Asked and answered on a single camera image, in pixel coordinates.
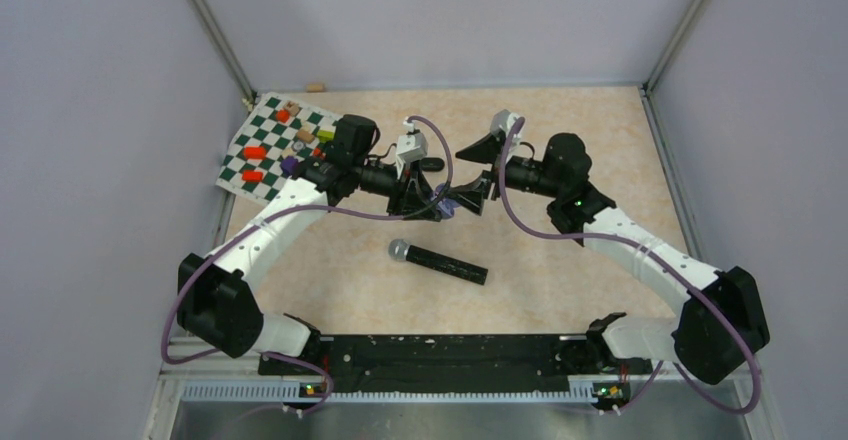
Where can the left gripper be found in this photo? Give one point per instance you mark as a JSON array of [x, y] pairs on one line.
[[412, 198]]

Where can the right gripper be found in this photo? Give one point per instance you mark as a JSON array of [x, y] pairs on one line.
[[472, 195]]

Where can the grey-blue earbud charging case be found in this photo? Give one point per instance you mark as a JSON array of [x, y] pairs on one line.
[[446, 207]]

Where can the black earbud charging case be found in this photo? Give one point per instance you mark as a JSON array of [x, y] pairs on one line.
[[432, 164]]

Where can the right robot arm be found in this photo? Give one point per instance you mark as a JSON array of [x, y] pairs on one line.
[[718, 323]]

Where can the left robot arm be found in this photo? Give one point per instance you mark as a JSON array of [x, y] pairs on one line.
[[216, 291]]

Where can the black microphone silver head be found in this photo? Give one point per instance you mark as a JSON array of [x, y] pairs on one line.
[[402, 251]]

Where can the yellow-green block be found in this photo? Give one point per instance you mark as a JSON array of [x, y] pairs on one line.
[[325, 136]]

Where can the tan wooden block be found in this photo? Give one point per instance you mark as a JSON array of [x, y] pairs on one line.
[[305, 136]]

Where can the purple block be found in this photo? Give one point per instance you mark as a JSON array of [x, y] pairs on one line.
[[288, 166]]

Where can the green white chessboard mat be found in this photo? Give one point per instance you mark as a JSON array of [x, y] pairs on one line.
[[261, 128]]

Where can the red block top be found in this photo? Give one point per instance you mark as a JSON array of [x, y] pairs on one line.
[[283, 116]]

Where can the red block lower left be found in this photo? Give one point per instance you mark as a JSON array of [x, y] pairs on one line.
[[252, 176]]

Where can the red block middle left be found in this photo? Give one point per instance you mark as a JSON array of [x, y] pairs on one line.
[[254, 152]]

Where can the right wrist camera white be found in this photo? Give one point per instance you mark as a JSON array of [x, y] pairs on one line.
[[503, 122]]

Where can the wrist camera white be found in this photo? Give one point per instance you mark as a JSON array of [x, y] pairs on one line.
[[503, 122], [410, 147]]

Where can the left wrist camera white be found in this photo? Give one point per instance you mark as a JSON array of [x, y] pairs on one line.
[[410, 147]]

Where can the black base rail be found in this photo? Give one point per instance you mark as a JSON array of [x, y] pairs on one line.
[[478, 363]]

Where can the cork piece at wall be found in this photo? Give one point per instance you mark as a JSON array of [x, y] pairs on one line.
[[315, 88]]

